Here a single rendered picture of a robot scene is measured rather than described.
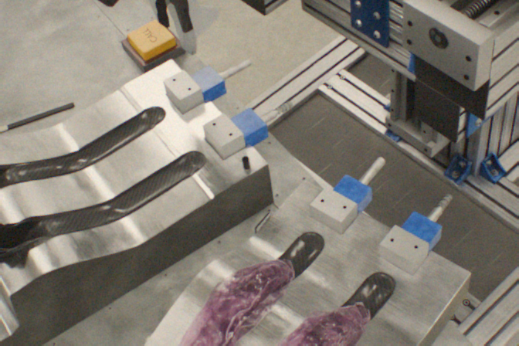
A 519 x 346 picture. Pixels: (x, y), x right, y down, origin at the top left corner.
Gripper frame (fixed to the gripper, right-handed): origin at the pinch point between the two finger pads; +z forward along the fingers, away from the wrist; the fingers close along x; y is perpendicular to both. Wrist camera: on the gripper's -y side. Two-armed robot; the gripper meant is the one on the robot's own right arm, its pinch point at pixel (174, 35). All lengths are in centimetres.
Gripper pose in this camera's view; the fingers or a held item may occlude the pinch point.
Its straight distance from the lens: 119.3
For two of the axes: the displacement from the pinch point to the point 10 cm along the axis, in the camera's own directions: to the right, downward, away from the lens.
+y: 8.2, -4.9, 2.9
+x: -5.6, -6.0, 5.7
